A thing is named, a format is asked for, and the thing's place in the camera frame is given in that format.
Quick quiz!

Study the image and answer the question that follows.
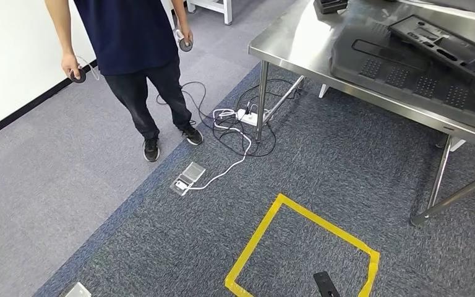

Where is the person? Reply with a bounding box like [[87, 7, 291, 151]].
[[44, 0, 204, 163]]

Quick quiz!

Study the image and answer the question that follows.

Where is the metal floor socket plate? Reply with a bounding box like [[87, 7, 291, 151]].
[[169, 161, 207, 197], [63, 282, 92, 297]]

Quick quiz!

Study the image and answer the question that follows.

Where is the small black tray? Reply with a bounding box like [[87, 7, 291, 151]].
[[313, 0, 349, 15]]

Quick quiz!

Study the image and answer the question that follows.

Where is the black plastic panel with cutouts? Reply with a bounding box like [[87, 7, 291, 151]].
[[388, 15, 475, 93]]

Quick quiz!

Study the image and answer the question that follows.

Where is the white floor cable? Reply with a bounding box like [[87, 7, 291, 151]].
[[187, 108, 252, 191]]

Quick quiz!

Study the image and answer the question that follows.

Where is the white table frame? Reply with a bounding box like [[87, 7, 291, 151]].
[[186, 0, 233, 26]]

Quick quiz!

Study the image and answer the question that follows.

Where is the yellow floor tape square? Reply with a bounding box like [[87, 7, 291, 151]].
[[224, 193, 381, 297]]

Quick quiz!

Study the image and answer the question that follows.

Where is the white power strip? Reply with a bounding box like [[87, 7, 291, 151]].
[[236, 107, 271, 127]]

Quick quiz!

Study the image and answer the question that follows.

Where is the stainless steel workbench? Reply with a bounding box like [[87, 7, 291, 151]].
[[248, 0, 475, 227]]

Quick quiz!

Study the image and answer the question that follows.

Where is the black floor cable bundle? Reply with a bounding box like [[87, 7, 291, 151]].
[[156, 77, 304, 158]]

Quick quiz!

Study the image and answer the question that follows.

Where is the person's hand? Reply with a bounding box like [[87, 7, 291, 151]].
[[61, 53, 83, 80], [178, 27, 194, 46]]

